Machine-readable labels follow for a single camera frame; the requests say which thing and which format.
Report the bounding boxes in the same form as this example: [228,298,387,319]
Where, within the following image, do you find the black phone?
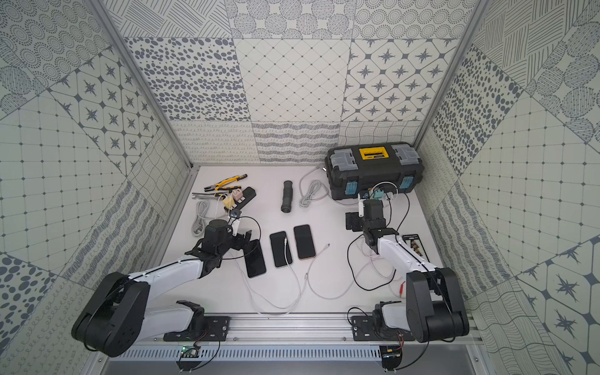
[270,231,293,268]
[243,239,267,278]

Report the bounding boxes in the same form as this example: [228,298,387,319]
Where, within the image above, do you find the white charging cable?
[233,262,301,316]
[283,236,331,310]
[306,243,404,301]

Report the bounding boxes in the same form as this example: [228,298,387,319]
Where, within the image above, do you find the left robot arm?
[71,220,259,357]

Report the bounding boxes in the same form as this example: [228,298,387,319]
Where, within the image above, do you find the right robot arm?
[346,199,470,343]

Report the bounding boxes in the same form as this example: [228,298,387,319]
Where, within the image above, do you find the yellow charger plug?
[223,196,236,209]

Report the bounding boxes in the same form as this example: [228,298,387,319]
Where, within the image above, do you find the pink charger plug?
[232,188,244,201]

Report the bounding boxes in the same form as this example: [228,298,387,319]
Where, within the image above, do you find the black power strip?
[224,187,256,212]

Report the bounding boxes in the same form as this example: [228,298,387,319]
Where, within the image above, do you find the black yellow toolbox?
[324,142,425,200]

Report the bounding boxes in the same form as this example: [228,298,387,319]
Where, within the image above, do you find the yellow black pliers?
[204,174,248,192]

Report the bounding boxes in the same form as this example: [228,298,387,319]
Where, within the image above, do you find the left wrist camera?
[229,209,242,236]

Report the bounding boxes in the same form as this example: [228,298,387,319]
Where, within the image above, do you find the coiled grey cable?
[298,167,331,208]

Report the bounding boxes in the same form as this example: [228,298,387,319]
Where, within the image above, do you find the grey cable bundle left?
[191,198,217,238]

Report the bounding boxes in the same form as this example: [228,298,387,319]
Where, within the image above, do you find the dark corrugated hose piece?
[280,180,295,214]

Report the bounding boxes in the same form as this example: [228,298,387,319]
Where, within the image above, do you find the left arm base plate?
[163,316,231,342]

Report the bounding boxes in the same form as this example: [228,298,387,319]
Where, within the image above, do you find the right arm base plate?
[349,315,415,342]

